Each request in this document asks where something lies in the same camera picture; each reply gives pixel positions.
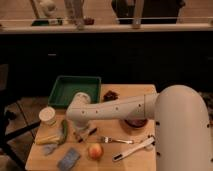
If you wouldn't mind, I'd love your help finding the silver fork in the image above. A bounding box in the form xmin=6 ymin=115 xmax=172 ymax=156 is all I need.
xmin=98 ymin=136 xmax=134 ymax=144

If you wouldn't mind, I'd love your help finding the blue sponge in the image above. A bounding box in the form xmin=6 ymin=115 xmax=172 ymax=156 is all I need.
xmin=57 ymin=148 xmax=80 ymax=171

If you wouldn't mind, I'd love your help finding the wooden whiteboard eraser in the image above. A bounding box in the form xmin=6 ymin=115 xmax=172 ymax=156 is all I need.
xmin=74 ymin=127 xmax=97 ymax=143

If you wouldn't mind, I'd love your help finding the red yellow apple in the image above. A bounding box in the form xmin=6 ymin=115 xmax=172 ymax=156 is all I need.
xmin=88 ymin=143 xmax=104 ymax=160

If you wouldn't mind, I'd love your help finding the grey crumpled cloth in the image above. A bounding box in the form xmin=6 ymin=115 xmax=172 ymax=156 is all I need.
xmin=43 ymin=144 xmax=58 ymax=155

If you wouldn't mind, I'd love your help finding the green plastic tray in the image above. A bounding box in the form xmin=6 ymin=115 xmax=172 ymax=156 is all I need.
xmin=48 ymin=75 xmax=101 ymax=109

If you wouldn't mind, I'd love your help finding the black chair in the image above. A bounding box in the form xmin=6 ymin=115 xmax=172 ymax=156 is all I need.
xmin=0 ymin=63 xmax=40 ymax=170

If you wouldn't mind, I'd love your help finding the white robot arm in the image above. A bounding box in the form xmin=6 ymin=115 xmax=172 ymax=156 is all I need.
xmin=66 ymin=85 xmax=213 ymax=171

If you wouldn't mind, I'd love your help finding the green cucumber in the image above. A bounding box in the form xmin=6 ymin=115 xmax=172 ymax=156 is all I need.
xmin=59 ymin=119 xmax=68 ymax=145

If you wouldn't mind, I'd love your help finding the dark red bowl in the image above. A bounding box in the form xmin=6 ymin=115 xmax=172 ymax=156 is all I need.
xmin=123 ymin=119 xmax=148 ymax=129

